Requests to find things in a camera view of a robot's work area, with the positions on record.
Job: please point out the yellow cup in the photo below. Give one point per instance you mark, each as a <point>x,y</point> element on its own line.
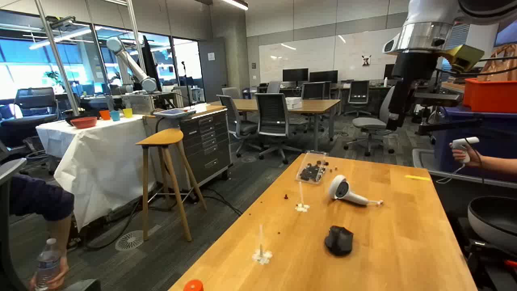
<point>128,111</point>

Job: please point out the black chair backrest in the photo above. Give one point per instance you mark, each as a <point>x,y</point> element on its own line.
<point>7,226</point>

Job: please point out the black computer monitor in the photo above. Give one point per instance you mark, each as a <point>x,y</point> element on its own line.
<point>323,76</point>
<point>294,74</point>

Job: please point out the orange cup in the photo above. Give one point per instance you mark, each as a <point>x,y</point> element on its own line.
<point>105,113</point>

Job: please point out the red bowl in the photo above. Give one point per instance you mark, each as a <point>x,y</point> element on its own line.
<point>83,121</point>

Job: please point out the white handheld controller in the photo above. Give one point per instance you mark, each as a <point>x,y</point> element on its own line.
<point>462,142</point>

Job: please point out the grey drawer cabinet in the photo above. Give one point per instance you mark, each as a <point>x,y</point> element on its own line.
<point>207,142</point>

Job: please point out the table with white cloth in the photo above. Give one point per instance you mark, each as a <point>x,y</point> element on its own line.
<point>102,155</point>

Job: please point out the bystander hand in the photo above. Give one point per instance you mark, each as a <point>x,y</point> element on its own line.
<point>57,275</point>

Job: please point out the operator hand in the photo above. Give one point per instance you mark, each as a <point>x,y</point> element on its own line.
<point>464,155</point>

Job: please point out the wooden bar stool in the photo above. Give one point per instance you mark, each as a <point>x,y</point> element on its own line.
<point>162,139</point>

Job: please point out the grey mesh office chair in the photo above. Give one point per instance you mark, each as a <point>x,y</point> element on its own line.
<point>273,114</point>

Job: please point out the blue cup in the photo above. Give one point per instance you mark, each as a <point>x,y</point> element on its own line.
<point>115,114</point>

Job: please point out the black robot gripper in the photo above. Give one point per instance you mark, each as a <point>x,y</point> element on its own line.
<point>414,64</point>

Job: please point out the blue plastic bin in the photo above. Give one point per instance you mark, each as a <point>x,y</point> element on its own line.
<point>485,131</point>

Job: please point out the long wooden desk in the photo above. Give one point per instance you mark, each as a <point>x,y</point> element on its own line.
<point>312,105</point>

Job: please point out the orange ball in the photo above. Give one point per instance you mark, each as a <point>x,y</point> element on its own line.
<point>194,284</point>

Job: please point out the yellowish wrist camera box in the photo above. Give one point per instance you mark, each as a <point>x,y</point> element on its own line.
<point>467,56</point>

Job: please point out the white wall whiteboard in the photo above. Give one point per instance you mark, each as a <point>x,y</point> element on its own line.
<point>323,53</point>

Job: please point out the bystander arm with dark sleeve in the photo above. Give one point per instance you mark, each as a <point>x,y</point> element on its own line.
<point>37,195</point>

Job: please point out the orange plastic bin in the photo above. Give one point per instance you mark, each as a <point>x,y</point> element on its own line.
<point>491,95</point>

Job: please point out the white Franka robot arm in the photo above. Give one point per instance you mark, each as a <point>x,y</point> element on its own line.
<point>430,21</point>

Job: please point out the black computer mouse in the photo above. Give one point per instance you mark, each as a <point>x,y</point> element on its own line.
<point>339,241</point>

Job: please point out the metal camera stand pole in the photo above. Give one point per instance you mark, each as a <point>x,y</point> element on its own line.
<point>57,58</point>

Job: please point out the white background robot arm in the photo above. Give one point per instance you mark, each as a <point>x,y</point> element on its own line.
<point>131,64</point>

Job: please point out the clear water bottle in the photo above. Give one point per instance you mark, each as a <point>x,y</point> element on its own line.
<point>47,263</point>

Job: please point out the black round seat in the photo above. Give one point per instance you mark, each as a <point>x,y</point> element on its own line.
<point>494,218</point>

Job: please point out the black office chair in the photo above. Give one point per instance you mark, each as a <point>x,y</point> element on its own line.
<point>359,92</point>

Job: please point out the clear bag of dark pieces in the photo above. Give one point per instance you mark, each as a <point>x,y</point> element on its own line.
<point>310,171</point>

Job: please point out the operator bare forearm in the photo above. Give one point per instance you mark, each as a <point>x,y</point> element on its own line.
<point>498,163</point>

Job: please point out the office chair with grey seat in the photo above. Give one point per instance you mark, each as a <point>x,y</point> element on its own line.
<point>372,123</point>

